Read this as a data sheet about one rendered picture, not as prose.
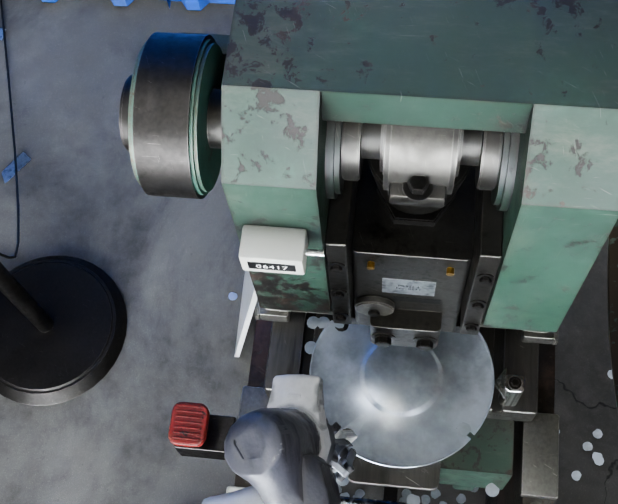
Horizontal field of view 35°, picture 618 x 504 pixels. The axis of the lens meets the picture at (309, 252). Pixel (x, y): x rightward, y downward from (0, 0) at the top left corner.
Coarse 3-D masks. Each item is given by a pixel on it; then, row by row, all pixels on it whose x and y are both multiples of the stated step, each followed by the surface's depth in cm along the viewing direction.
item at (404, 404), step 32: (320, 352) 159; (352, 352) 159; (384, 352) 158; (416, 352) 158; (448, 352) 158; (480, 352) 158; (352, 384) 157; (384, 384) 156; (416, 384) 156; (448, 384) 156; (480, 384) 156; (352, 416) 155; (384, 416) 154; (416, 416) 154; (448, 416) 154; (480, 416) 154; (384, 448) 153; (416, 448) 152; (448, 448) 152
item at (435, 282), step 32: (384, 224) 125; (416, 224) 124; (448, 224) 124; (352, 256) 126; (384, 256) 124; (416, 256) 123; (448, 256) 122; (384, 288) 134; (416, 288) 132; (448, 288) 131; (384, 320) 140; (416, 320) 140; (448, 320) 143
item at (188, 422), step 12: (180, 408) 159; (192, 408) 159; (204, 408) 159; (180, 420) 158; (192, 420) 158; (204, 420) 158; (180, 432) 158; (192, 432) 157; (204, 432) 157; (180, 444) 157; (192, 444) 157
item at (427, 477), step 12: (360, 468) 152; (372, 468) 152; (384, 468) 152; (396, 468) 151; (408, 468) 151; (420, 468) 151; (432, 468) 151; (360, 480) 151; (372, 480) 151; (384, 480) 151; (396, 480) 151; (408, 480) 151; (420, 480) 151; (432, 480) 150
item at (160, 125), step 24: (144, 48) 107; (168, 48) 107; (192, 48) 107; (144, 72) 105; (168, 72) 105; (192, 72) 105; (144, 96) 105; (168, 96) 105; (144, 120) 105; (168, 120) 105; (144, 144) 106; (168, 144) 106; (144, 168) 108; (168, 168) 107; (168, 192) 111; (192, 192) 111
